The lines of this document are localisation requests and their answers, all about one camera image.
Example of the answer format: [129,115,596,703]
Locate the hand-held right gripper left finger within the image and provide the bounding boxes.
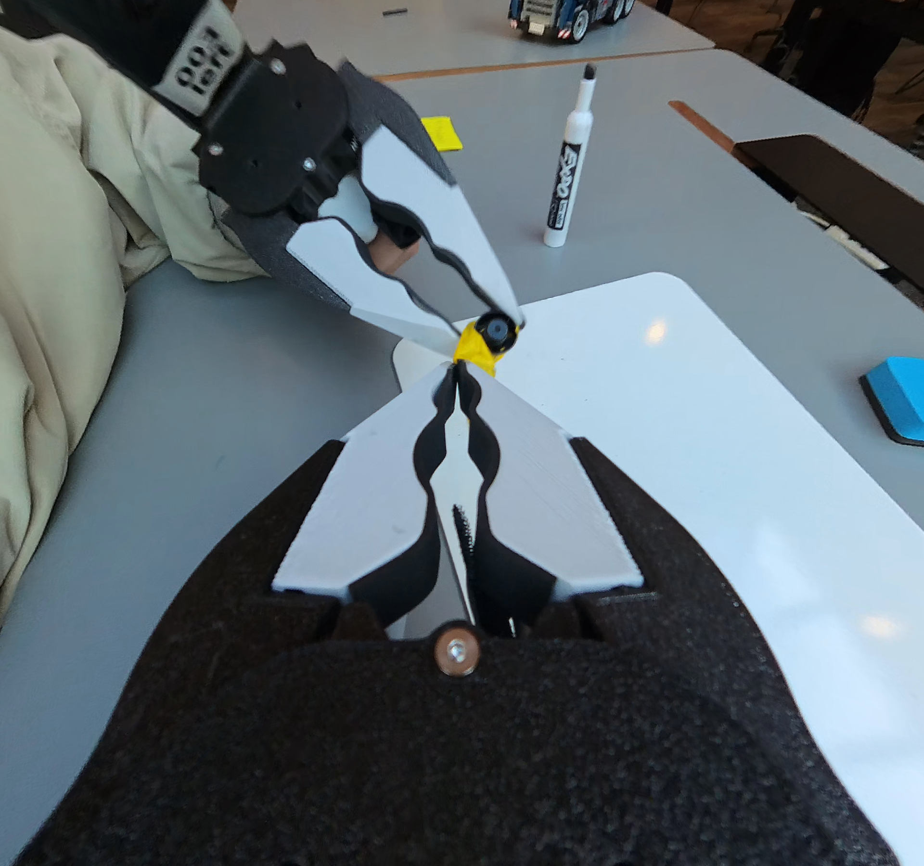
[271,362,460,629]

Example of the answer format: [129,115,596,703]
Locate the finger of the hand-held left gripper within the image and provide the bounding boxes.
[285,175,464,357]
[356,124,526,327]

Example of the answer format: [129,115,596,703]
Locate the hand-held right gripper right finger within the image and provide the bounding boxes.
[458,362,645,637]

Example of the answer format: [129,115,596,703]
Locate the black marker cap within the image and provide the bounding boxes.
[476,310,522,354]

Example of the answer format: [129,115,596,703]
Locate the white dry-erase marker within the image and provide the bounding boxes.
[543,63,599,249]

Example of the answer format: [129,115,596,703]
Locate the yellow tape strip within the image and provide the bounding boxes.
[453,321,506,379]

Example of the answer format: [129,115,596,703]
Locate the small white dry-erase board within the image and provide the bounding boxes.
[392,271,924,866]

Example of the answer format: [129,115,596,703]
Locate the blue board eraser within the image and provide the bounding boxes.
[859,355,924,447]

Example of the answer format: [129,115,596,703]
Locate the person's left forearm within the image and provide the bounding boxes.
[0,25,271,284]

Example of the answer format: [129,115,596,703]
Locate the person's left hand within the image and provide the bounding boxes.
[364,238,421,276]

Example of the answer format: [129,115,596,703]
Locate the yellow sticky note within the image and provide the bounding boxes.
[421,115,463,154]

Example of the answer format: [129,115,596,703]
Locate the beige jacket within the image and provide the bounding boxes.
[0,158,170,618]

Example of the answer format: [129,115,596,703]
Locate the black desk cable flap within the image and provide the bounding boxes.
[732,133,924,289]

